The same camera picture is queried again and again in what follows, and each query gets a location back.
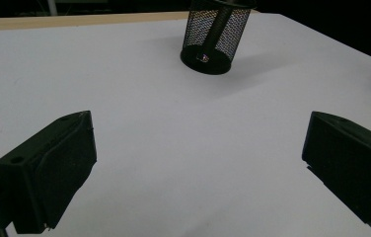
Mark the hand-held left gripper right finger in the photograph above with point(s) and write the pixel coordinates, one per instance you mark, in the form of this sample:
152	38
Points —
354	158

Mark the black mesh cup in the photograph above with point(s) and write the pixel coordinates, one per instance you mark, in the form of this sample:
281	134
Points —
206	64

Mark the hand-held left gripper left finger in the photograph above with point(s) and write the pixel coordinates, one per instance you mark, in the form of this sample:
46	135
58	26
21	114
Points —
55	164

